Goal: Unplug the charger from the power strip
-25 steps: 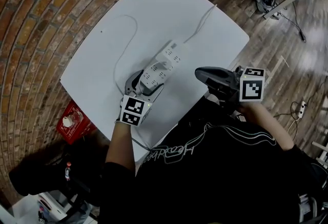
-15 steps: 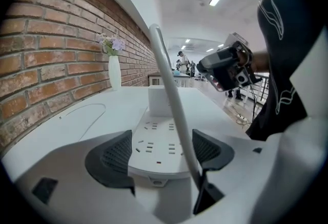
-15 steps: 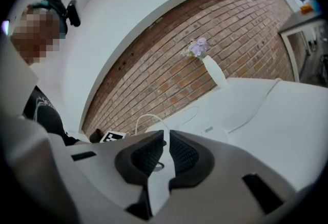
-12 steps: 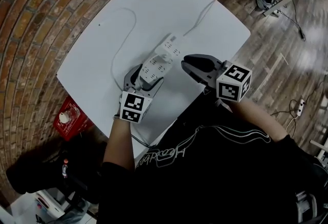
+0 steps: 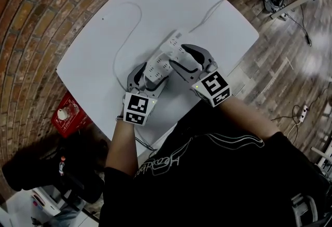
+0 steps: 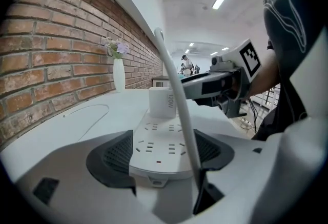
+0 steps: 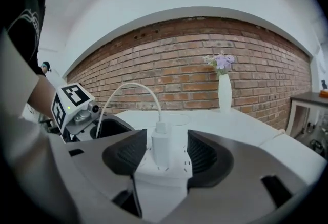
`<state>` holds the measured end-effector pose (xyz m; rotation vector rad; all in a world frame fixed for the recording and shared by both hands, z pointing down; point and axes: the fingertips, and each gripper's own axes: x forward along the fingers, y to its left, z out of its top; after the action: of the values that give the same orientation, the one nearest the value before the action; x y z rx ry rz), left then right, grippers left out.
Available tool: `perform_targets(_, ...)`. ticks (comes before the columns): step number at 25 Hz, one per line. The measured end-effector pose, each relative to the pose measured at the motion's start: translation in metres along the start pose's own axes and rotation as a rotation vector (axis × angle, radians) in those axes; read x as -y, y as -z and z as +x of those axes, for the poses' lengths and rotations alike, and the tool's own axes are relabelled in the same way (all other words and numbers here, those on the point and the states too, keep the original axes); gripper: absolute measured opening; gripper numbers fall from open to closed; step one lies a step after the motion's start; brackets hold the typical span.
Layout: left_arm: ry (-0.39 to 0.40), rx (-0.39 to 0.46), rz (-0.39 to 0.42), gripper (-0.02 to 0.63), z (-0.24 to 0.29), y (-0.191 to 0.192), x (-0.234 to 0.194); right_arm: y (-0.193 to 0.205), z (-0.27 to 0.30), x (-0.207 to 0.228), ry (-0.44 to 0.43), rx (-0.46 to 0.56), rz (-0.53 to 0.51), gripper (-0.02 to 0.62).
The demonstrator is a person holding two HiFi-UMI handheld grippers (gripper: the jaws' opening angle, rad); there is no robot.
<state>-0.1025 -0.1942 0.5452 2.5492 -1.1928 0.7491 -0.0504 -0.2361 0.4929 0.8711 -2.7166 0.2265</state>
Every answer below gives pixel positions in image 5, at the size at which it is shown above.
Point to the white metal rack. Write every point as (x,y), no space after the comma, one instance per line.
(324,161)

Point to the white power strip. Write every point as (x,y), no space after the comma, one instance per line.
(159,65)

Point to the grey metal chair frame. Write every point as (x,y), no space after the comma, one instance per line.
(303,207)

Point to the thin wrist band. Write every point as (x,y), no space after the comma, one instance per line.
(119,118)

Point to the white printed box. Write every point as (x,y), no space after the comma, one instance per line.
(46,203)

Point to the small white floor socket strip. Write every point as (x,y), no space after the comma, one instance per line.
(303,112)

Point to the person's right forearm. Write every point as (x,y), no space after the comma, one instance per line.
(246,119)

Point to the red fire extinguisher box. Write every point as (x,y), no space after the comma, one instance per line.
(67,128)

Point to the clear bottle white cap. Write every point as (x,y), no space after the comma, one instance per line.
(63,113)

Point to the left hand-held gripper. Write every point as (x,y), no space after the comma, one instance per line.
(137,107)

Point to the small bottle red cap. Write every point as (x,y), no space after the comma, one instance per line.
(61,168)

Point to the white table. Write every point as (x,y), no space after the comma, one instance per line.
(176,0)

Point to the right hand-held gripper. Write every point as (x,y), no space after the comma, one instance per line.
(211,88)

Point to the person's left forearm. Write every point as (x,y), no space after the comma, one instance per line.
(120,148)

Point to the black bag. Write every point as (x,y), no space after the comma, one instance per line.
(31,168)

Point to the person's black shirt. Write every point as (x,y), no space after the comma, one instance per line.
(207,181)

